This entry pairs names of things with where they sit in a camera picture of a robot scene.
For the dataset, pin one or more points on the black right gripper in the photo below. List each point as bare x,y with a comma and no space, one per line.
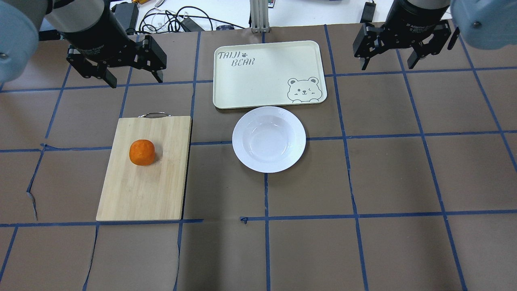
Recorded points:
417,20

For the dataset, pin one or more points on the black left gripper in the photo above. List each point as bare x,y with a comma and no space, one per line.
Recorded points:
93,33

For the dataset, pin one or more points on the orange fruit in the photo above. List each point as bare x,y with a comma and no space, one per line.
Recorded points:
142,152

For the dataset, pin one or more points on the white round plate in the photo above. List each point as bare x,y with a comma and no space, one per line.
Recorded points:
269,139

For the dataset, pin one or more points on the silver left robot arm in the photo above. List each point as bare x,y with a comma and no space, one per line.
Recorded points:
21,20

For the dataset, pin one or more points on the cream bear tray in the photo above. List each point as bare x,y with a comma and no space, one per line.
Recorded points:
275,74

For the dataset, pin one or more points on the black power brick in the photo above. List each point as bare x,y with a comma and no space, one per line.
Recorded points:
367,15

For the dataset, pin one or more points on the black power adapter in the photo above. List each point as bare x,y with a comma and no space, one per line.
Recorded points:
126,13

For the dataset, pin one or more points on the bamboo cutting board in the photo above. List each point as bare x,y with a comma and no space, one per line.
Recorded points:
154,192

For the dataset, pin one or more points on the aluminium frame post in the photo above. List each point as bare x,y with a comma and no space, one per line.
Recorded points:
259,16

